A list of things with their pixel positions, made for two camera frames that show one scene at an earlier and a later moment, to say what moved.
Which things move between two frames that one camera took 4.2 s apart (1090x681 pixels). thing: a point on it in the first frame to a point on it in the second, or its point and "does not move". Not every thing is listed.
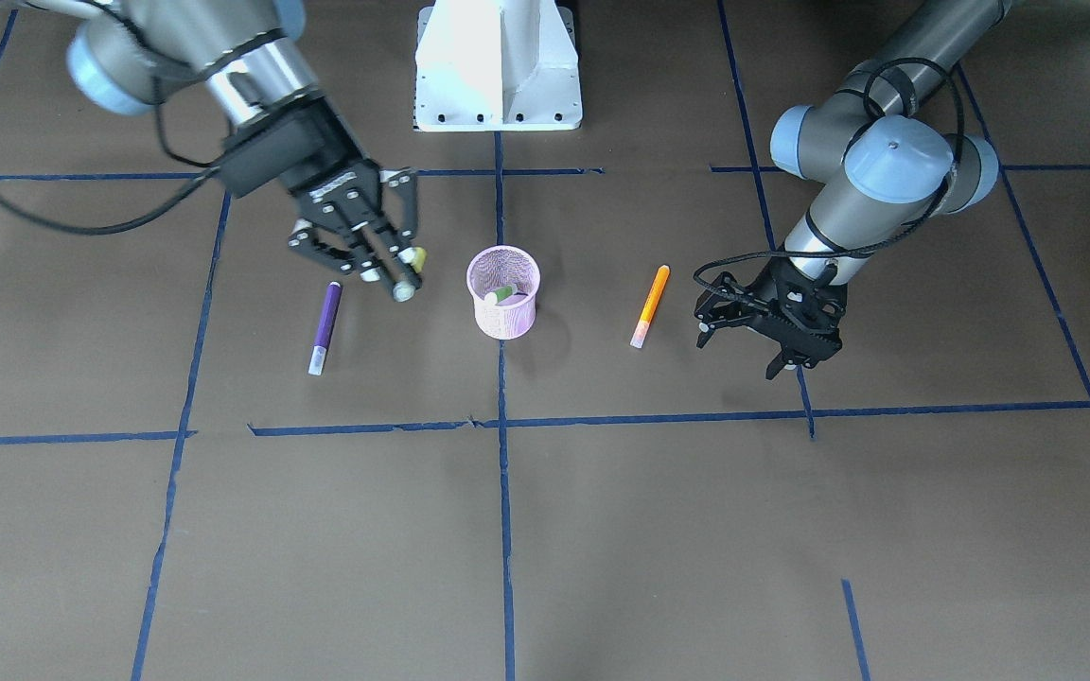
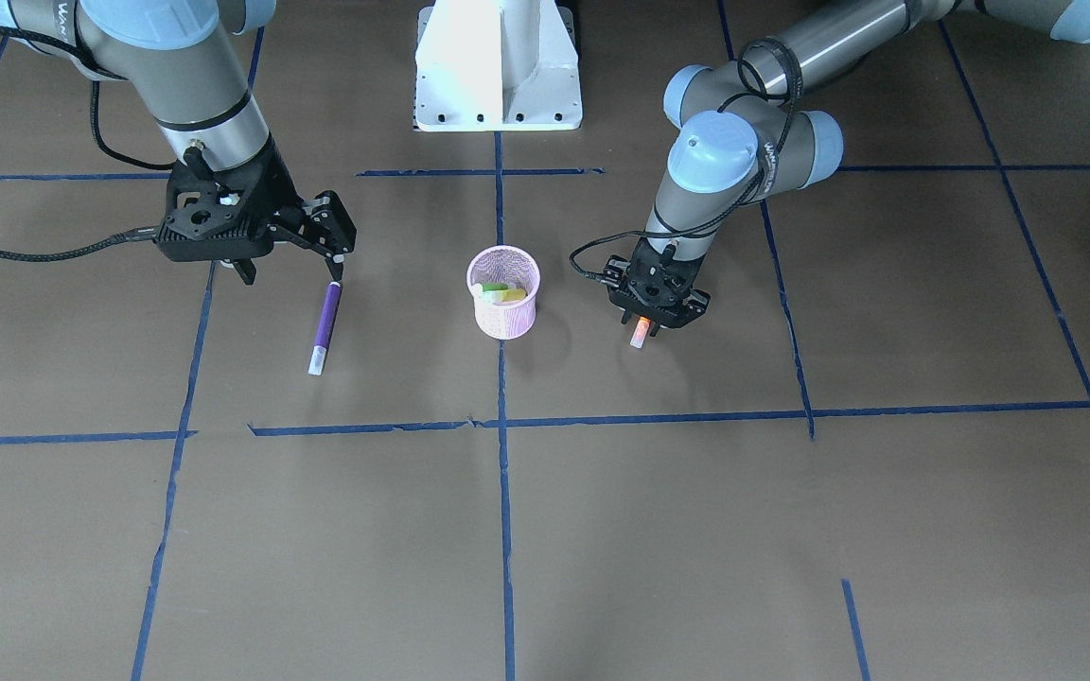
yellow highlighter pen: x=420 y=258 to x=503 y=296
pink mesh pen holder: x=499 y=267 does not move
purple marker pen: x=325 y=326 does not move
